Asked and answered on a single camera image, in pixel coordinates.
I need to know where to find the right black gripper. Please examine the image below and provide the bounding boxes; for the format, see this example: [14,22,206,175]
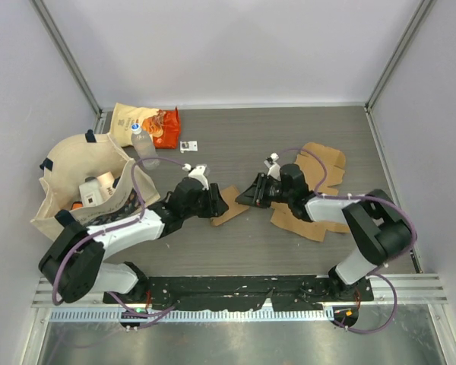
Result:
[236,172,293,208]

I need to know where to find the small cardboard box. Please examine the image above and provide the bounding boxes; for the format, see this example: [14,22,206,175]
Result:
[211,185,249,227]

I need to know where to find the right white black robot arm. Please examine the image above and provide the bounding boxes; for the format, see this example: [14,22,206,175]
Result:
[236,163,416,300]

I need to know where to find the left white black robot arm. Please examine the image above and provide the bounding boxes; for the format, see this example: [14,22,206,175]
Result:
[38,177,229,303]

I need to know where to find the large flat cardboard box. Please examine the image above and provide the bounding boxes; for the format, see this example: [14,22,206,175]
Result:
[271,142,350,242]

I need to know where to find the white box in bag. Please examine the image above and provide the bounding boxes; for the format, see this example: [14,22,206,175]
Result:
[79,179,104,207]

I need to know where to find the small white tag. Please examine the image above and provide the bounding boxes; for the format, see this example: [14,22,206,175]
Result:
[179,141,198,153]

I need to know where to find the beige orange snack bag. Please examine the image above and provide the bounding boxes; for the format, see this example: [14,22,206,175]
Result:
[109,103,181,149]

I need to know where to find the clear plastic water bottle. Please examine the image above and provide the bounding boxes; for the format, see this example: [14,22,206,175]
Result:
[131,123,160,170]

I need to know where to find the beige canvas tote bag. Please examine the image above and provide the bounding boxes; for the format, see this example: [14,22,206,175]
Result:
[31,130,160,240]

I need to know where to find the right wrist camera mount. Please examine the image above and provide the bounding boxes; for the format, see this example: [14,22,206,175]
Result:
[264,153,280,180]

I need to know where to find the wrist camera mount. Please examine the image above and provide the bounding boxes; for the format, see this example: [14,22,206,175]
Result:
[182,163,210,190]
[264,153,280,180]

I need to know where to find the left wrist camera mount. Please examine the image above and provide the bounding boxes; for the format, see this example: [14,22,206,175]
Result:
[182,163,210,190]

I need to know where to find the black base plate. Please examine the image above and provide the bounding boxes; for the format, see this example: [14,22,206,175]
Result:
[116,275,374,312]

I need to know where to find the white slotted cable duct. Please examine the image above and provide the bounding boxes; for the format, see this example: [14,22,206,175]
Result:
[49,307,334,322]

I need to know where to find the right aluminium frame post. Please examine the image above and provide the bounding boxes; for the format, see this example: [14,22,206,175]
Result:
[365,0,435,113]

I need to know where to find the aluminium frame post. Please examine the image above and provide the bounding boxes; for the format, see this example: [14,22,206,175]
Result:
[365,0,435,113]
[30,0,102,117]

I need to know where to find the left aluminium frame post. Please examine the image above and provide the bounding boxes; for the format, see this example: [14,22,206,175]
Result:
[30,0,102,117]

